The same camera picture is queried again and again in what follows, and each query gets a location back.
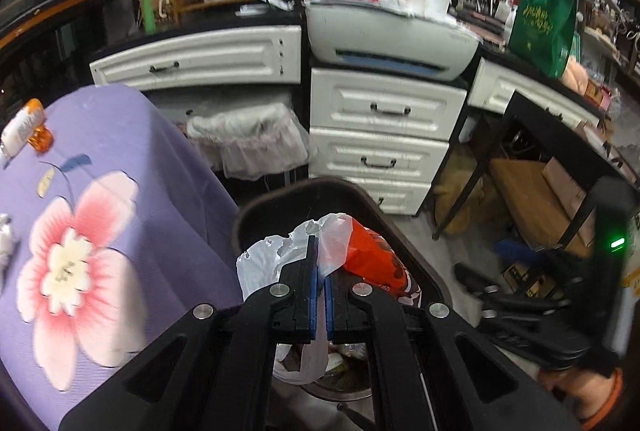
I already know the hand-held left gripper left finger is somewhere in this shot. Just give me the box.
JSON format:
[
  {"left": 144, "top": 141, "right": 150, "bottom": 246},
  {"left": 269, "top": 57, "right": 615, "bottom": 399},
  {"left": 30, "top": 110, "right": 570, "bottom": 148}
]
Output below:
[{"left": 60, "top": 235, "right": 321, "bottom": 431}]

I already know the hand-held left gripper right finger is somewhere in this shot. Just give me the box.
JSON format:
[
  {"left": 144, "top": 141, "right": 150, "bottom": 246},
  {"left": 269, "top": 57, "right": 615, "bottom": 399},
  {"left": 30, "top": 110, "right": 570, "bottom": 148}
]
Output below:
[{"left": 324, "top": 268, "right": 582, "bottom": 431}]

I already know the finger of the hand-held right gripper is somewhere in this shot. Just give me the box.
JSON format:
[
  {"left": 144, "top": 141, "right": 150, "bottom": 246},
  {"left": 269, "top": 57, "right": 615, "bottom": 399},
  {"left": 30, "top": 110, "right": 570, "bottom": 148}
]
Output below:
[
  {"left": 479, "top": 306, "right": 596, "bottom": 370},
  {"left": 452, "top": 262, "right": 596, "bottom": 313}
]

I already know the white plastic bag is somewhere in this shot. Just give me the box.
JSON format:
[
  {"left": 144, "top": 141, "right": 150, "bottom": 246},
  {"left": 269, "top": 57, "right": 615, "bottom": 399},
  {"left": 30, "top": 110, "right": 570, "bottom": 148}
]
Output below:
[{"left": 236, "top": 213, "right": 359, "bottom": 387}]

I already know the dark brown trash bin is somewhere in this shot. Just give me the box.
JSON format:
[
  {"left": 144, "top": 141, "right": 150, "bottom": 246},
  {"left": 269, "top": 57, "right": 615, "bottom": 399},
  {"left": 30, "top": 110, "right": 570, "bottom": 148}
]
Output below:
[{"left": 231, "top": 176, "right": 451, "bottom": 431}]

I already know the person's right hand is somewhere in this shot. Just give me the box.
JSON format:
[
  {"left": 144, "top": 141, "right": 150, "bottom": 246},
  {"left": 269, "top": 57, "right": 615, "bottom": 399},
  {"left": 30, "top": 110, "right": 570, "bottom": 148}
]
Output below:
[{"left": 537, "top": 368, "right": 626, "bottom": 423}]

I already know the cardboard box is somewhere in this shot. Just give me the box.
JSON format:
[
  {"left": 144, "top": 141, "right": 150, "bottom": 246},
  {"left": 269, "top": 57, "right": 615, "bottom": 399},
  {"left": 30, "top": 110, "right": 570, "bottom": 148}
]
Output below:
[{"left": 542, "top": 156, "right": 599, "bottom": 258}]

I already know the orange plastic bag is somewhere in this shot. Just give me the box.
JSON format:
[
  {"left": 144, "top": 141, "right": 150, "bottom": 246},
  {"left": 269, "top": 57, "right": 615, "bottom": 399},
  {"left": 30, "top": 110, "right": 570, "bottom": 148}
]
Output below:
[{"left": 340, "top": 217, "right": 424, "bottom": 308}]

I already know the brown fuzzy cloth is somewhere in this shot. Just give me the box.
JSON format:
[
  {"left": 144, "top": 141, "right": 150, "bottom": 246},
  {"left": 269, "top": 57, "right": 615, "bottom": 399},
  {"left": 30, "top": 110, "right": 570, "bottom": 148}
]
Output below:
[{"left": 432, "top": 156, "right": 496, "bottom": 238}]

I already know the pink soft item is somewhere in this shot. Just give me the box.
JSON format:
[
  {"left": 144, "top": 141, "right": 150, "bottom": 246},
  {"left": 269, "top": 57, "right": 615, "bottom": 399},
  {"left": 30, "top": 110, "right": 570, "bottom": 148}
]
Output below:
[{"left": 562, "top": 60, "right": 599, "bottom": 94}]

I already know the white drawer cabinet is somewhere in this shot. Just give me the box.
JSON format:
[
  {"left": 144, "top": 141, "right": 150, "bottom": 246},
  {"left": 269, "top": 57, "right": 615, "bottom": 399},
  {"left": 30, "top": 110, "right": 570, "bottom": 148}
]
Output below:
[{"left": 307, "top": 68, "right": 469, "bottom": 217}]

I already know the green tote bag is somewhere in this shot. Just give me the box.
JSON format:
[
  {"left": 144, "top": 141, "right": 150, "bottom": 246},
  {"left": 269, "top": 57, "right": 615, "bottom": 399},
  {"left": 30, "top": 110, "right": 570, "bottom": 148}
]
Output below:
[{"left": 507, "top": 0, "right": 581, "bottom": 80}]

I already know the purple floral tablecloth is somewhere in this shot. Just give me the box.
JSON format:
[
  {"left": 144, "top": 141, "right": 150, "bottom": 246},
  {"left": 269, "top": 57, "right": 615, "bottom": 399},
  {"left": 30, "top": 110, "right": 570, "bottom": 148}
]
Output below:
[{"left": 0, "top": 83, "right": 247, "bottom": 431}]

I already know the white printer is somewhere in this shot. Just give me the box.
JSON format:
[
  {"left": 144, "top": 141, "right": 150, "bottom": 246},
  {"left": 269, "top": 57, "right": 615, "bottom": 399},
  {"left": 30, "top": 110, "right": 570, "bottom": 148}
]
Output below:
[{"left": 302, "top": 0, "right": 484, "bottom": 82}]

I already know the brown printed box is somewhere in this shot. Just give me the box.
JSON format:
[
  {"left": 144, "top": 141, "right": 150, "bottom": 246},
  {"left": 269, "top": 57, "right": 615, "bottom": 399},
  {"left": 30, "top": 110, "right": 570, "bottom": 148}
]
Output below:
[{"left": 149, "top": 0, "right": 180, "bottom": 26}]

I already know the green bottle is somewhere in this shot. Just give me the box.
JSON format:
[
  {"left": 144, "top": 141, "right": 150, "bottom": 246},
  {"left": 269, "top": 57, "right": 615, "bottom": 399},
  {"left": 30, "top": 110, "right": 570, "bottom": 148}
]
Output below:
[{"left": 140, "top": 0, "right": 157, "bottom": 34}]

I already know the white bottle with orange cap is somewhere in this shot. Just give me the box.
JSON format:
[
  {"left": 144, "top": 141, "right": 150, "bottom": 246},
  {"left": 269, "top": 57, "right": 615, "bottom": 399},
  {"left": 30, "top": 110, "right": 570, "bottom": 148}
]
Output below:
[{"left": 0, "top": 98, "right": 46, "bottom": 160}]

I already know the orange wooden counter shelf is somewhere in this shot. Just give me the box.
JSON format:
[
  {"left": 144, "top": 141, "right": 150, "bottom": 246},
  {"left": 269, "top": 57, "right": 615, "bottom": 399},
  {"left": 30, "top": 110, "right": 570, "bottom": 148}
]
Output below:
[{"left": 0, "top": 0, "right": 142, "bottom": 52}]

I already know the black frame table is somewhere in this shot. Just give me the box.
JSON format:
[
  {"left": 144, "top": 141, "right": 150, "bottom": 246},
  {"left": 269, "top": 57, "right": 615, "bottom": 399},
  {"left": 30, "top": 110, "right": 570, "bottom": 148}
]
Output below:
[{"left": 432, "top": 91, "right": 640, "bottom": 258}]

